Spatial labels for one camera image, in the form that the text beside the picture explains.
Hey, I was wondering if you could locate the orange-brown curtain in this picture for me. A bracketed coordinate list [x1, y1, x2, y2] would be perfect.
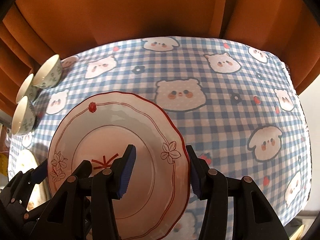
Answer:
[0, 0, 320, 120]

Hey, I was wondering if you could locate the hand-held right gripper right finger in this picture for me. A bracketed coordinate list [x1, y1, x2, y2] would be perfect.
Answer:
[186, 145, 290, 240]

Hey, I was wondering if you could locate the blue checked printed tablecloth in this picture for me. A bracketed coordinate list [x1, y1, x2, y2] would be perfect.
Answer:
[7, 36, 312, 240]

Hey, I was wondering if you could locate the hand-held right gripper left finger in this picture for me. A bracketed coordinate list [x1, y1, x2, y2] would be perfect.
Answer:
[37, 144, 137, 240]

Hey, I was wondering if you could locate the white plate red rim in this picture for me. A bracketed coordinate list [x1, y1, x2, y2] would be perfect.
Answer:
[47, 92, 189, 240]

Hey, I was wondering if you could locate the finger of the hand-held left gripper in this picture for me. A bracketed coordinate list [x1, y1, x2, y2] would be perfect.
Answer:
[4, 169, 32, 204]
[20, 159, 50, 218]

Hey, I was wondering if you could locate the white bowl green floral pattern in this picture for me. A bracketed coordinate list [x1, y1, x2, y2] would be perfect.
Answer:
[16, 74, 38, 103]
[11, 95, 38, 135]
[32, 54, 63, 89]

